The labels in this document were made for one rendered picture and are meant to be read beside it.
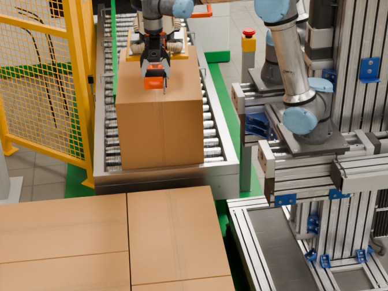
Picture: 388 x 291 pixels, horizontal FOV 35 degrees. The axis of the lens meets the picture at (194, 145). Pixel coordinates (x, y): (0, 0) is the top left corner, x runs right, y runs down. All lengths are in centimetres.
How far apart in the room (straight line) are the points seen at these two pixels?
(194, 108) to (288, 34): 89
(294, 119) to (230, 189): 98
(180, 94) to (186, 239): 67
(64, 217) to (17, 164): 145
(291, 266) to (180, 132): 83
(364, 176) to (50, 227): 135
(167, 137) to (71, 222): 59
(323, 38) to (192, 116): 74
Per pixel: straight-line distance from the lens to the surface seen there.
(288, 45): 211
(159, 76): 241
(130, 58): 289
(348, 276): 305
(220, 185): 306
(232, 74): 516
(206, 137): 336
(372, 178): 242
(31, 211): 294
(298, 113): 216
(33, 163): 425
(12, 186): 405
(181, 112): 287
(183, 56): 289
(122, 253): 264
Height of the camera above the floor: 233
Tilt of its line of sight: 33 degrees down
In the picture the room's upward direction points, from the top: 2 degrees counter-clockwise
